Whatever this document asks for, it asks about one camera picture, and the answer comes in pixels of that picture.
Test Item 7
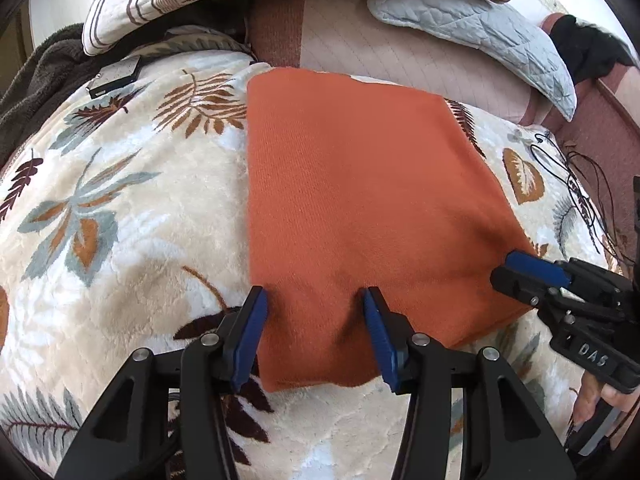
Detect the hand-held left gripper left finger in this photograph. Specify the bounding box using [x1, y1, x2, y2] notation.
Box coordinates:
[54, 285, 269, 480]

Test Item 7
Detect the person's right hand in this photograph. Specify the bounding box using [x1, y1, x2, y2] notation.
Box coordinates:
[572, 371, 640, 441]

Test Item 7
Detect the black cable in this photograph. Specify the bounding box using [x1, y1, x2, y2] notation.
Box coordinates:
[530, 132, 636, 276]

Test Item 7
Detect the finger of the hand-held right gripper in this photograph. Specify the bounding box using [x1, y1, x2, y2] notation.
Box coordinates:
[504, 251, 623, 297]
[490, 266, 626, 319]

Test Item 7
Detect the black cloth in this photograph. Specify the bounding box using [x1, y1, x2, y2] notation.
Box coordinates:
[549, 14, 636, 86]

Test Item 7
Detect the dark brown fleece blanket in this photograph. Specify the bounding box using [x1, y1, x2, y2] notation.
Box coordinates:
[0, 10, 248, 168]

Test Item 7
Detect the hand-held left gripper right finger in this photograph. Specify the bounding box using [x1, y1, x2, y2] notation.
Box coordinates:
[362, 286, 578, 480]

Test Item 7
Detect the grey quilted pillow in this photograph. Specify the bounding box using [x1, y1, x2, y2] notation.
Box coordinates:
[366, 0, 578, 122]

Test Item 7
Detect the cream leaf-print blanket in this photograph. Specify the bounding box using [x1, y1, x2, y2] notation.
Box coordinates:
[0, 47, 626, 480]

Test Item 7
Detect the small grey flat device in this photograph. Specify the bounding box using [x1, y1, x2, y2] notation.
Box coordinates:
[89, 56, 142, 99]

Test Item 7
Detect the orange shirt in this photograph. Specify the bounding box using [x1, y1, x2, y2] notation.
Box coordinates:
[246, 67, 538, 393]

